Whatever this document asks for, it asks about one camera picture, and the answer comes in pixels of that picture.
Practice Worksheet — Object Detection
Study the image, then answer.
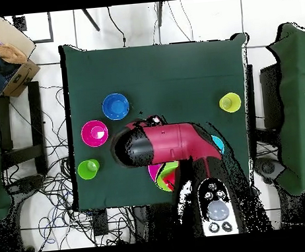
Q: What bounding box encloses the large green bowl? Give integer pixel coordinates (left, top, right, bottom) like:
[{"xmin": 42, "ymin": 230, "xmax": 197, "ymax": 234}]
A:
[{"xmin": 154, "ymin": 160, "xmax": 182, "ymax": 193}]

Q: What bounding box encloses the small blue bowl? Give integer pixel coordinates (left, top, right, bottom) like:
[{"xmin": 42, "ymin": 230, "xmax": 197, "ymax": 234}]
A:
[{"xmin": 101, "ymin": 91, "xmax": 131, "ymax": 122}]

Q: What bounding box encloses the dark green tablecloth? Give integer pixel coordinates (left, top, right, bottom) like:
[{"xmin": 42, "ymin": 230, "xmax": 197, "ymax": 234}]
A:
[{"xmin": 58, "ymin": 28, "xmax": 263, "ymax": 213}]

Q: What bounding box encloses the large pink bowl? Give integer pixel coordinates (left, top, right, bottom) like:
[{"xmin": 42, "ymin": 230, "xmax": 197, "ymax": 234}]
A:
[{"xmin": 147, "ymin": 163, "xmax": 165, "ymax": 183}]

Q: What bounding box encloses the small magenta bowl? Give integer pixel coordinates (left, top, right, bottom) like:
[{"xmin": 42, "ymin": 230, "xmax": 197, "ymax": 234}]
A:
[{"xmin": 79, "ymin": 118, "xmax": 110, "ymax": 149}]

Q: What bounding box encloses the tall green cup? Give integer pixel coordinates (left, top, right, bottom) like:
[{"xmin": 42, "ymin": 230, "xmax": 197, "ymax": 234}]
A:
[{"xmin": 76, "ymin": 158, "xmax": 102, "ymax": 181}]

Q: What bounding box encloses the small cyan bowl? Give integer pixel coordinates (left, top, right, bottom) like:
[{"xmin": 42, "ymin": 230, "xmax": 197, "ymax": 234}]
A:
[{"xmin": 211, "ymin": 134, "xmax": 226, "ymax": 156}]

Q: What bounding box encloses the yellow cup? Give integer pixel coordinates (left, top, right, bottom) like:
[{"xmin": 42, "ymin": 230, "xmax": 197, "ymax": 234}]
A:
[{"xmin": 217, "ymin": 91, "xmax": 243, "ymax": 115}]

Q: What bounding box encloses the black power strip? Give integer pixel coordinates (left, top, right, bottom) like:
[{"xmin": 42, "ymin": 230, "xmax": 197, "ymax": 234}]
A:
[{"xmin": 92, "ymin": 208, "xmax": 110, "ymax": 237}]

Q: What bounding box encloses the black tripod leg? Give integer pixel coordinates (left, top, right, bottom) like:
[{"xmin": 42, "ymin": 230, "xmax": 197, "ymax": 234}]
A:
[
  {"xmin": 155, "ymin": 1, "xmax": 166, "ymax": 28},
  {"xmin": 81, "ymin": 7, "xmax": 101, "ymax": 34}
]

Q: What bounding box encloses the black box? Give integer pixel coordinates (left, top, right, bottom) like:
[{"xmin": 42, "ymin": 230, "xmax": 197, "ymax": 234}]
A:
[{"xmin": 258, "ymin": 63, "xmax": 286, "ymax": 130}]

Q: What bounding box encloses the grey chair base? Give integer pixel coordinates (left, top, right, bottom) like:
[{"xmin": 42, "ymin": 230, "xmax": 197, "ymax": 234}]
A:
[
  {"xmin": 253, "ymin": 155, "xmax": 288, "ymax": 187},
  {"xmin": 5, "ymin": 173, "xmax": 46, "ymax": 196}
]

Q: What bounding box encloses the cardboard box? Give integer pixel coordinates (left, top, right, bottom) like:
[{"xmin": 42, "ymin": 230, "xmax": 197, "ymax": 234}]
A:
[{"xmin": 0, "ymin": 13, "xmax": 44, "ymax": 100}]

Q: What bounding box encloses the black floor cable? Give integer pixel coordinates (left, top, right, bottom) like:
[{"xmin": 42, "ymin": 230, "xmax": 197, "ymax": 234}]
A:
[{"xmin": 106, "ymin": 5, "xmax": 127, "ymax": 49}]

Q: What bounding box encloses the black stool frame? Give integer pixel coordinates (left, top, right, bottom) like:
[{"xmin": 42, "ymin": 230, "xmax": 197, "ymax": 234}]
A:
[{"xmin": 0, "ymin": 80, "xmax": 50, "ymax": 179}]

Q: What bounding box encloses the black floor frame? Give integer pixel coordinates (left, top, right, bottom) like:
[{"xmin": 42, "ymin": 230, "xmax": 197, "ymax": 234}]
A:
[{"xmin": 12, "ymin": 11, "xmax": 55, "ymax": 46}]

